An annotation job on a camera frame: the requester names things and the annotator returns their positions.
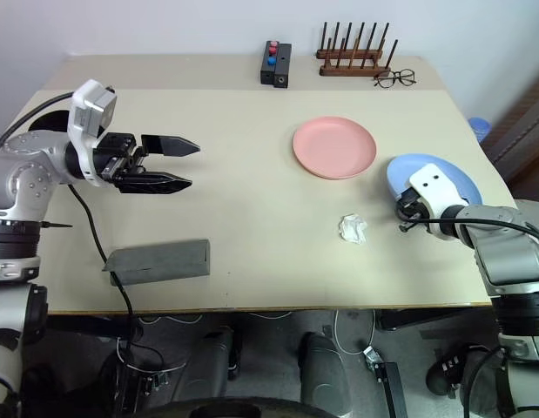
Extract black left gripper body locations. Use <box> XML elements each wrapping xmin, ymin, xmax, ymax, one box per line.
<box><xmin>94</xmin><ymin>132</ymin><xmax>147</xmax><ymax>188</ymax></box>

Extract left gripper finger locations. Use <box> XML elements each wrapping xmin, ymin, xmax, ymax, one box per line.
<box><xmin>114</xmin><ymin>172</ymin><xmax>193</xmax><ymax>196</ymax></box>
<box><xmin>141</xmin><ymin>134</ymin><xmax>201</xmax><ymax>158</ymax></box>

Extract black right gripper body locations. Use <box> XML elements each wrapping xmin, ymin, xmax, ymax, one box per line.
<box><xmin>394</xmin><ymin>187</ymin><xmax>431</xmax><ymax>223</ymax></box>

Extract blue plate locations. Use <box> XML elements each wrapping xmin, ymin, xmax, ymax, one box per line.
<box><xmin>385</xmin><ymin>152</ymin><xmax>484</xmax><ymax>211</ymax></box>

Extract crumpled white tissue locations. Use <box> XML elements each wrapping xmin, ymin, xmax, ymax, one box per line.
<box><xmin>338</xmin><ymin>212</ymin><xmax>368</xmax><ymax>244</ymax></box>

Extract pink plate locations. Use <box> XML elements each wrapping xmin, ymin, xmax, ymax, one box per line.
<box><xmin>292</xmin><ymin>116</ymin><xmax>378</xmax><ymax>180</ymax></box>

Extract blue water bottle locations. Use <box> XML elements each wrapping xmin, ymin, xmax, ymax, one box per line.
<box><xmin>468</xmin><ymin>117</ymin><xmax>492</xmax><ymax>143</ymax></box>

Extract black box with coloured buttons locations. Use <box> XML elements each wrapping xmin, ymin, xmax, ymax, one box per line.
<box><xmin>259</xmin><ymin>40</ymin><xmax>281</xmax><ymax>85</ymax></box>

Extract grey-green trousers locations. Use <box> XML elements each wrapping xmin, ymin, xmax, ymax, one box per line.
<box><xmin>512</xmin><ymin>198</ymin><xmax>539</xmax><ymax>226</ymax></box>

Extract thin-rimmed clear eyeglasses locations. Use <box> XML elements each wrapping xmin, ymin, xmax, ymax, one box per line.
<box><xmin>373</xmin><ymin>68</ymin><xmax>417</xmax><ymax>91</ymax></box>

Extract wooden furniture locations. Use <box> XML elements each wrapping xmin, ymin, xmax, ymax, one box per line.
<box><xmin>482</xmin><ymin>73</ymin><xmax>539</xmax><ymax>197</ymax></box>

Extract wooden peg plate rack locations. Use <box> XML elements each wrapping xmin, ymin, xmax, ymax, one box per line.
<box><xmin>315</xmin><ymin>21</ymin><xmax>400</xmax><ymax>78</ymax></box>

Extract black lace shoe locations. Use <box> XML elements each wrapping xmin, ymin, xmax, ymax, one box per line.
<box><xmin>425</xmin><ymin>343</ymin><xmax>475</xmax><ymax>397</ymax></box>

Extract dark rounded grey shape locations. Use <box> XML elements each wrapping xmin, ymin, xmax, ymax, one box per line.
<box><xmin>199</xmin><ymin>326</ymin><xmax>244</xmax><ymax>384</ymax></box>
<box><xmin>298</xmin><ymin>331</ymin><xmax>353</xmax><ymax>415</ymax></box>

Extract black flat bar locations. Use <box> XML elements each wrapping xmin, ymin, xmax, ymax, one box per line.
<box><xmin>372</xmin><ymin>361</ymin><xmax>410</xmax><ymax>418</ymax></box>

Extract dark round disc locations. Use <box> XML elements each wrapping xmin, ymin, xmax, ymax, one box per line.
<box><xmin>133</xmin><ymin>395</ymin><xmax>331</xmax><ymax>418</ymax></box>

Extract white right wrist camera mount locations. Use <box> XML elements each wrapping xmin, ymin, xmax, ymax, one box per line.
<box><xmin>408</xmin><ymin>164</ymin><xmax>470</xmax><ymax>219</ymax></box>

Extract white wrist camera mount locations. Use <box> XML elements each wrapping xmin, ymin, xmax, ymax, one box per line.
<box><xmin>66</xmin><ymin>78</ymin><xmax>118</xmax><ymax>188</ymax></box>
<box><xmin>408</xmin><ymin>164</ymin><xmax>470</xmax><ymax>219</ymax></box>

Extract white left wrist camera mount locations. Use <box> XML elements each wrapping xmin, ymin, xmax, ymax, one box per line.
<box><xmin>66</xmin><ymin>78</ymin><xmax>118</xmax><ymax>188</ymax></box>

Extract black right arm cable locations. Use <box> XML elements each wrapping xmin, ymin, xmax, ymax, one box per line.
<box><xmin>398</xmin><ymin>217</ymin><xmax>539</xmax><ymax>250</ymax></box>

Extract white floor cable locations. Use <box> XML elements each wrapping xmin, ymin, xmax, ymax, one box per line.
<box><xmin>333</xmin><ymin>309</ymin><xmax>378</xmax><ymax>357</ymax></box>

